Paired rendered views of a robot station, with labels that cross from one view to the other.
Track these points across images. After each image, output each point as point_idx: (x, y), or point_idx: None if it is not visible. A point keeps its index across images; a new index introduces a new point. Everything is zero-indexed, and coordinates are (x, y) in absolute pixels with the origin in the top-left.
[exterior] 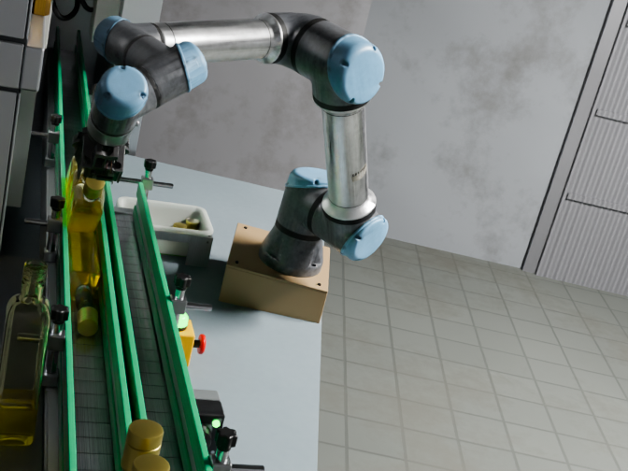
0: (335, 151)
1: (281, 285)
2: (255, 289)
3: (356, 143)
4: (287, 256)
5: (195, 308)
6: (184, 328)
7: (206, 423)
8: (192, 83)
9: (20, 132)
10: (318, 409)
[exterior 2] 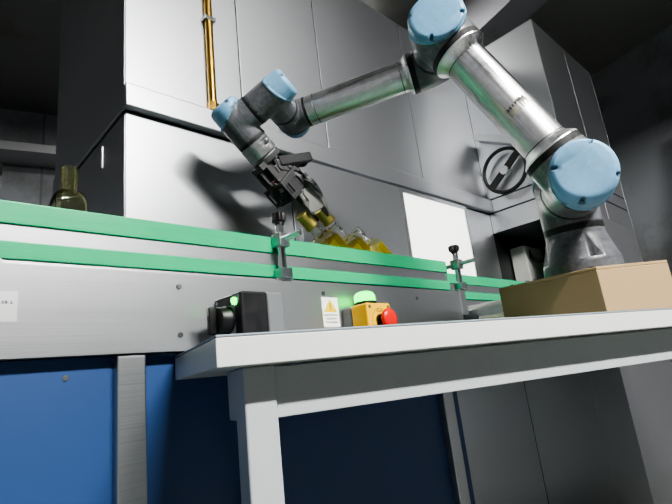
0: (478, 102)
1: (549, 284)
2: (529, 301)
3: (486, 78)
4: (552, 256)
5: (288, 236)
6: (364, 302)
7: (231, 304)
8: (272, 86)
9: (297, 222)
10: (441, 321)
